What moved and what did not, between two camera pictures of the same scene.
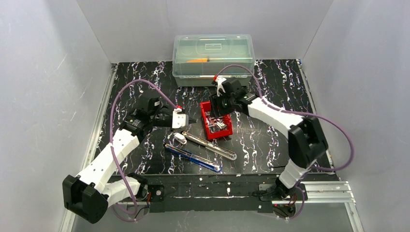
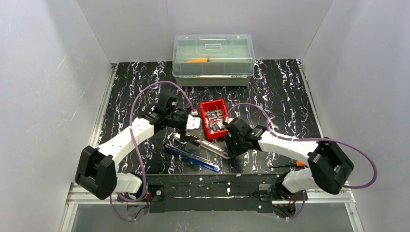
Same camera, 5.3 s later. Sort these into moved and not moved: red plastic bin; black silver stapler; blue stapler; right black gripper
Moved: right black gripper
Not moved: black silver stapler; blue stapler; red plastic bin
